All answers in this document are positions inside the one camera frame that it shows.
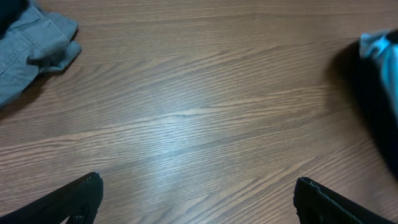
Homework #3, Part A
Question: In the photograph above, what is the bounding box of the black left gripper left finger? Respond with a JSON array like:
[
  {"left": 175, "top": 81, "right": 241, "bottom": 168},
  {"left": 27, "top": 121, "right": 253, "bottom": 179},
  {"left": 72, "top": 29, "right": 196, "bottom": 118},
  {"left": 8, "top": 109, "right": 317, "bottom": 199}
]
[{"left": 1, "top": 172, "right": 103, "bottom": 224}]

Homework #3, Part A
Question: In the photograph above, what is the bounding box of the grey folded garment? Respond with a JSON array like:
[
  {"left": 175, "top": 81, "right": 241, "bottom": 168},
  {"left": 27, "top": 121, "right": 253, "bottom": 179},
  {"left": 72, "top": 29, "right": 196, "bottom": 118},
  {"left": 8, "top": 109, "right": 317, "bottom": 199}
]
[{"left": 1, "top": 1, "right": 81, "bottom": 106}]

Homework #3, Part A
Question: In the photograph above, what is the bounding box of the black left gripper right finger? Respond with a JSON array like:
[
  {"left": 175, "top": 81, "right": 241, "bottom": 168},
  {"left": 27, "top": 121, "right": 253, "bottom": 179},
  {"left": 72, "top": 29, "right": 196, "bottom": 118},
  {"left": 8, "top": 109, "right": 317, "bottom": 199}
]
[{"left": 294, "top": 177, "right": 394, "bottom": 224}]

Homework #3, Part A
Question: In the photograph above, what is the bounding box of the light blue t-shirt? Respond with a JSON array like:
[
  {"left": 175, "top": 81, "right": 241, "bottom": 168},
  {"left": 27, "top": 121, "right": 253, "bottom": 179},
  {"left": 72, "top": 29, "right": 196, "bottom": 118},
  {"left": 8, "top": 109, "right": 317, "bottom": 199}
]
[{"left": 359, "top": 30, "right": 397, "bottom": 118}]

